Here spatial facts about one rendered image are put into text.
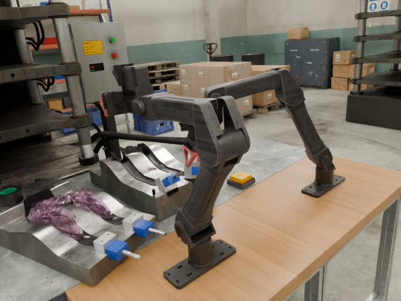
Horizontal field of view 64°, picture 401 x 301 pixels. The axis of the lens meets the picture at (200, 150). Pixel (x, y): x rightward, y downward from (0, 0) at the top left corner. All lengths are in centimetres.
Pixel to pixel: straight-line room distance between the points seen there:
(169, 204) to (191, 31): 820
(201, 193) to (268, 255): 29
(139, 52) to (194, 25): 177
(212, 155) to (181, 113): 13
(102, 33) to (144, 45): 657
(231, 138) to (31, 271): 67
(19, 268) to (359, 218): 99
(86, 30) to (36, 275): 122
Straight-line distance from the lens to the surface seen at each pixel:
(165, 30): 871
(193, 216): 77
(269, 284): 83
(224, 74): 495
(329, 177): 124
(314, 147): 117
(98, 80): 183
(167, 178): 102
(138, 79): 83
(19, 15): 169
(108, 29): 187
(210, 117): 60
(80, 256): 91
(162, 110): 74
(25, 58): 228
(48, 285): 95
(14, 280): 102
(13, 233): 108
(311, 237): 99
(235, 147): 62
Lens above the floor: 135
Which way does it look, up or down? 19 degrees down
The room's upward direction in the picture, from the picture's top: 5 degrees counter-clockwise
